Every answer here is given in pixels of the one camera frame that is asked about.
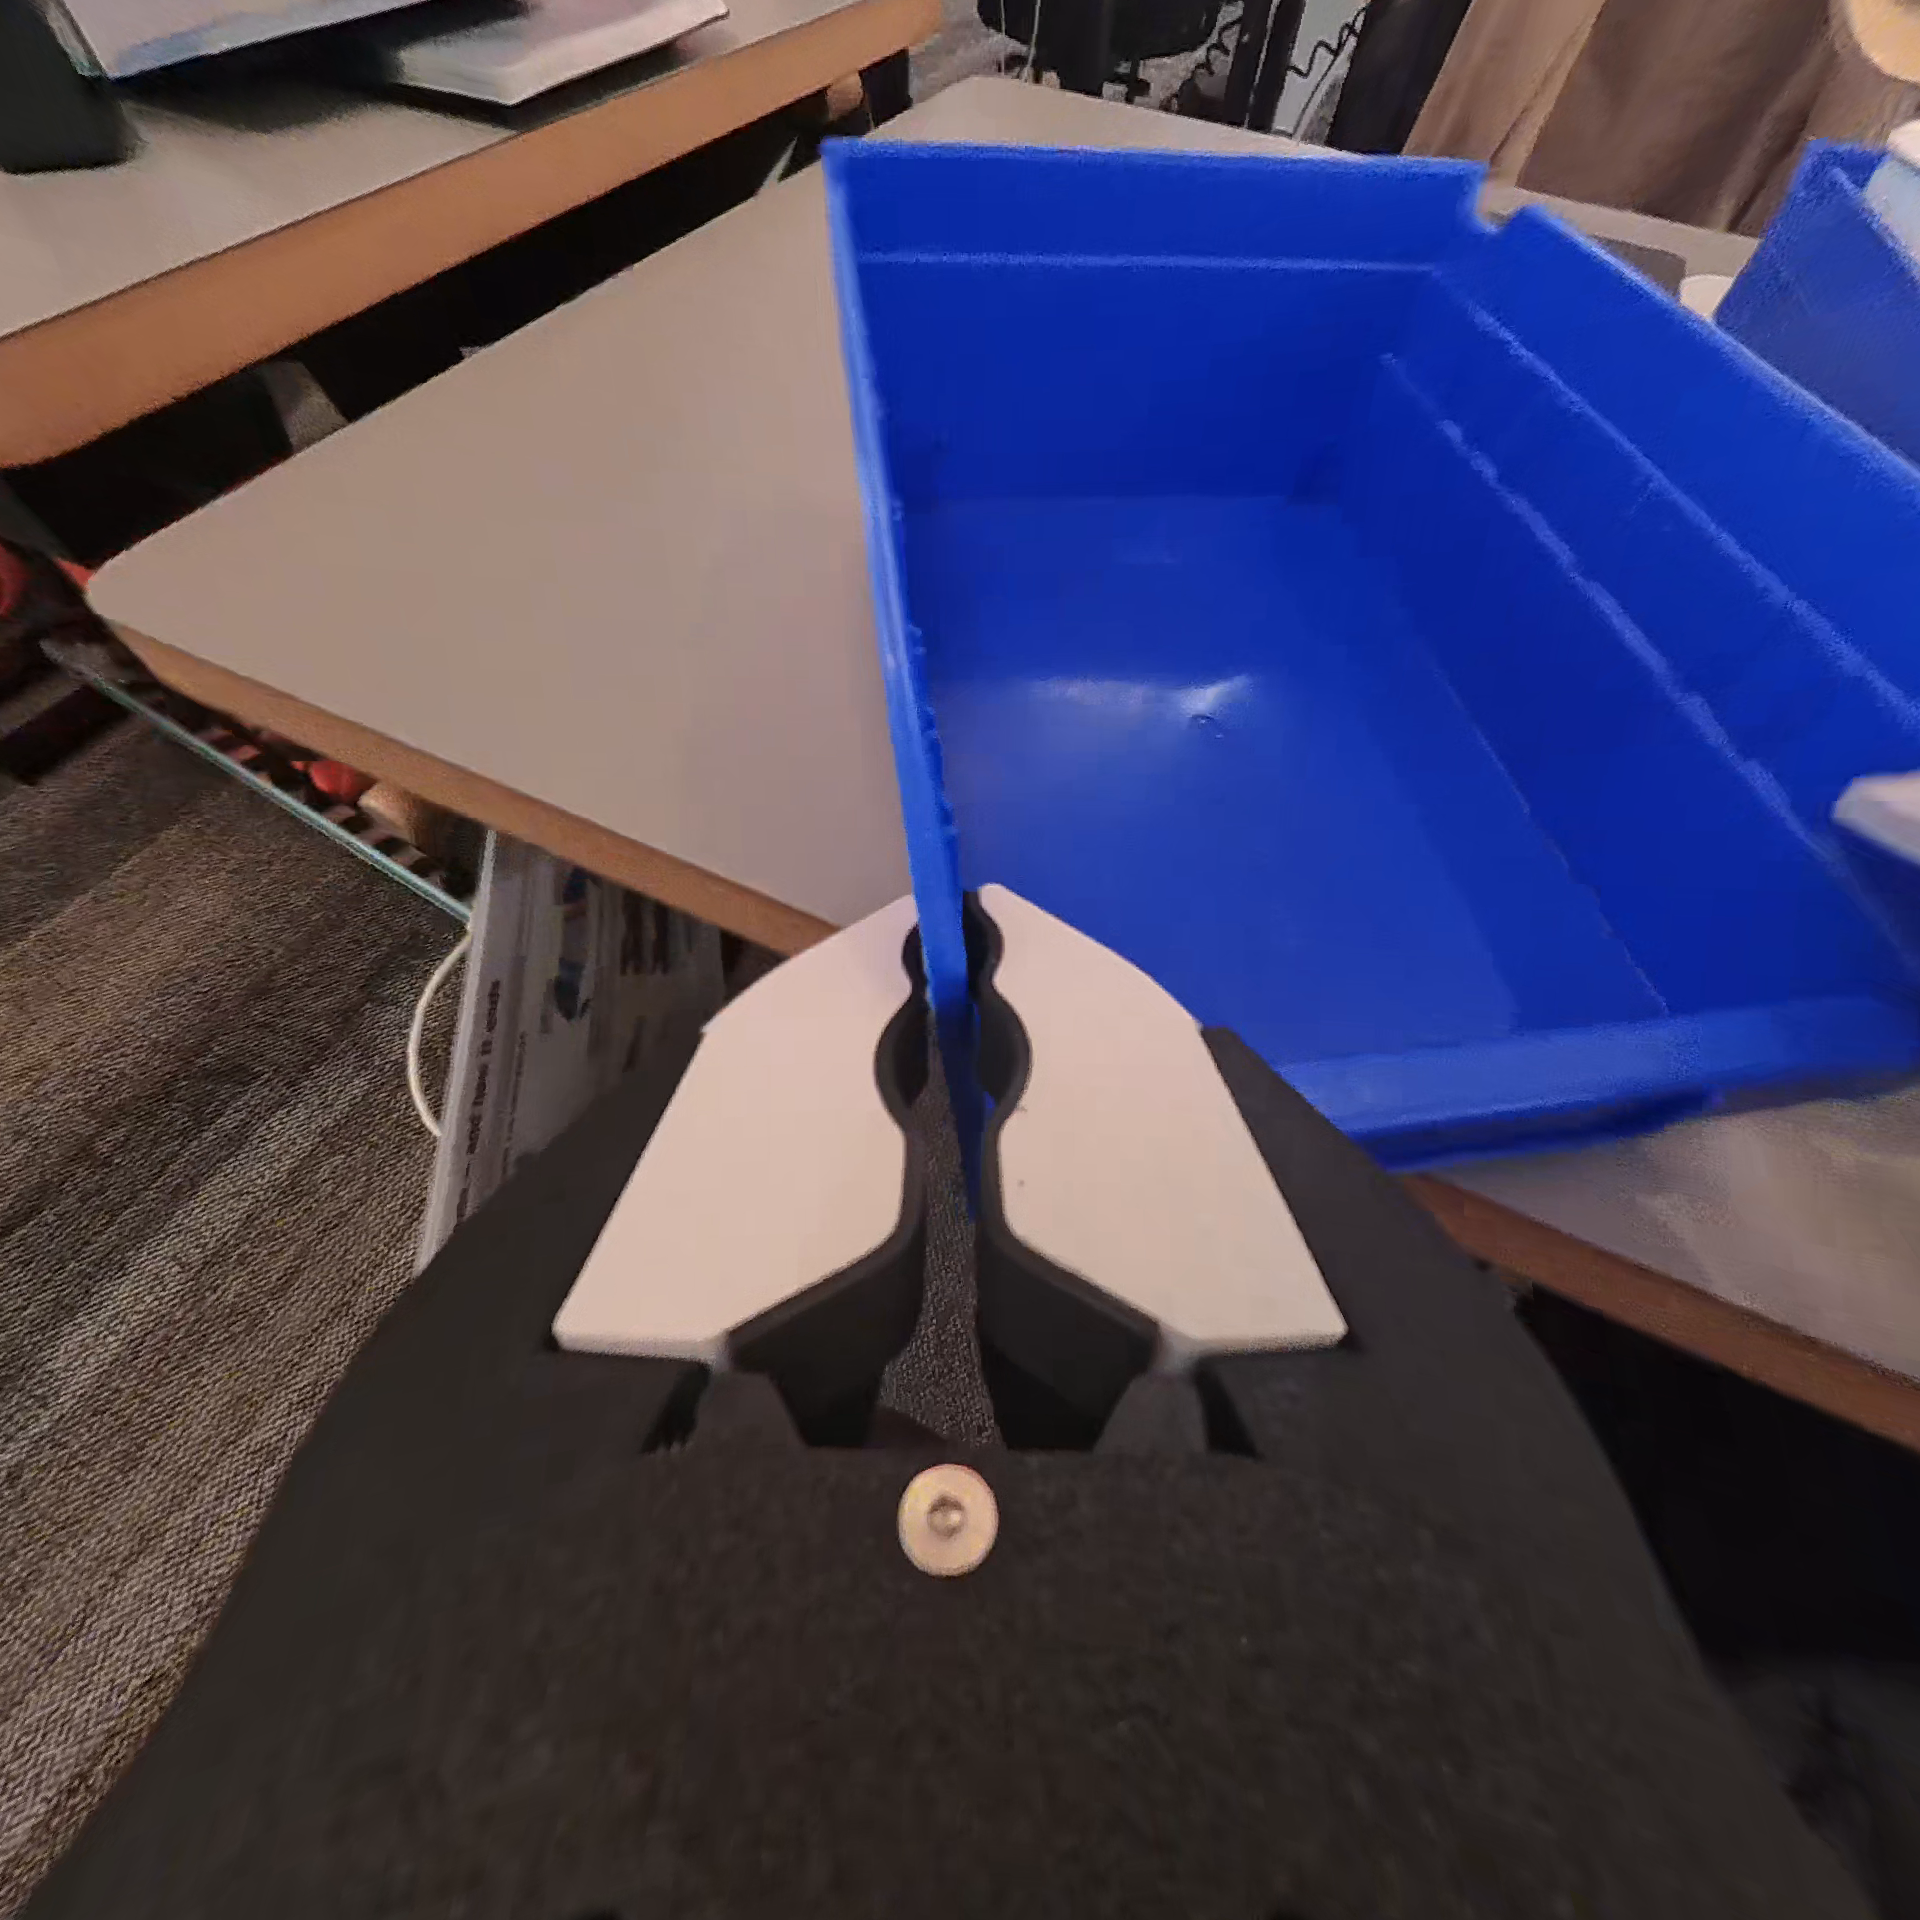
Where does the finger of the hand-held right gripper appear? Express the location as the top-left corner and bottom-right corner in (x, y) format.
(1833, 772), (1920, 875)

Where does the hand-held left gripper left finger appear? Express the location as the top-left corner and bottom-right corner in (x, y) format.
(550, 901), (928, 1451)

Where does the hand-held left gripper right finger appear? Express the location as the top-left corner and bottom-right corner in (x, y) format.
(960, 885), (1345, 1454)

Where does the blue plastic bin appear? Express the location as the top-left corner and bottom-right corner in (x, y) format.
(822, 136), (1920, 1216)
(1713, 140), (1920, 459)

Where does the small printed paper sheet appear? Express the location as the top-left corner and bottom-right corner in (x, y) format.
(420, 832), (729, 1278)

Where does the tan cardboard box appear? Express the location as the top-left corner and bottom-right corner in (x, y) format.
(1401, 0), (1920, 233)

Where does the grey table with wooden edge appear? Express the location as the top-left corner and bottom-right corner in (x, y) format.
(0, 0), (947, 471)

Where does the grey laptop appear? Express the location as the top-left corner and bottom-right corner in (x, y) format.
(60, 0), (732, 110)

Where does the white cable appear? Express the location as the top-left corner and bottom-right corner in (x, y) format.
(403, 937), (475, 1143)

